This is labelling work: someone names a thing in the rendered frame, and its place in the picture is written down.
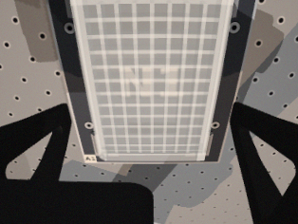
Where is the black plate nest marked n1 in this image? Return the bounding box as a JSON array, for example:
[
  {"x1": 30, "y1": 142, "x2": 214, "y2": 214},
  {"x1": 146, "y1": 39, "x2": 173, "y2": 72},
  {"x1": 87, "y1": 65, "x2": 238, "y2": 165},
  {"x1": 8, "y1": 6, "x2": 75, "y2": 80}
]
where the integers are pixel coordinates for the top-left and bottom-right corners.
[{"x1": 46, "y1": 0, "x2": 258, "y2": 163}]

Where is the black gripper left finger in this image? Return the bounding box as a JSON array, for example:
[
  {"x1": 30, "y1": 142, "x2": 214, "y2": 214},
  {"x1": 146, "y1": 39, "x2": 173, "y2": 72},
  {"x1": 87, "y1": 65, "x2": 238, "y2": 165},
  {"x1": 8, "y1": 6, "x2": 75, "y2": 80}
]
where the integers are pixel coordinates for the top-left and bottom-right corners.
[{"x1": 0, "y1": 103, "x2": 72, "y2": 180}]

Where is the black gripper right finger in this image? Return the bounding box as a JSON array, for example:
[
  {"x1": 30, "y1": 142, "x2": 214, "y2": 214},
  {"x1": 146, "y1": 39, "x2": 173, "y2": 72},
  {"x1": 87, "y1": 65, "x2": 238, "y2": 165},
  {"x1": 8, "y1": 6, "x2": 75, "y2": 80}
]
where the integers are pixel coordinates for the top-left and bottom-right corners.
[{"x1": 230, "y1": 103, "x2": 298, "y2": 224}]

